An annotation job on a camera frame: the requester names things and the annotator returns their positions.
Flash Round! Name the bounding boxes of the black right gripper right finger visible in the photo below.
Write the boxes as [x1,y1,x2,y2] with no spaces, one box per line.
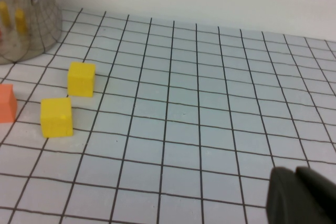
[296,166,336,224]

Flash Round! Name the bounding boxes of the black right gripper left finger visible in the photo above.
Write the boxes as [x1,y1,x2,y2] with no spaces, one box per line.
[266,166,334,224]

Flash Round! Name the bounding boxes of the white black-grid tablecloth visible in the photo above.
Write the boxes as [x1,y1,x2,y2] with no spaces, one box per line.
[0,7,336,224]

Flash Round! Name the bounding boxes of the yellow foam cube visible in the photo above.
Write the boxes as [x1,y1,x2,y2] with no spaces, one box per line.
[40,97,74,138]
[67,61,96,97]

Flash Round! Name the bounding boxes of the orange foam cube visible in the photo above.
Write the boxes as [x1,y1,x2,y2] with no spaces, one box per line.
[0,83,18,124]

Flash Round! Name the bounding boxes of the stainless steel pot black handles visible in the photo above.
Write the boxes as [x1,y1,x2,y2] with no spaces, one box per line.
[0,0,70,65]

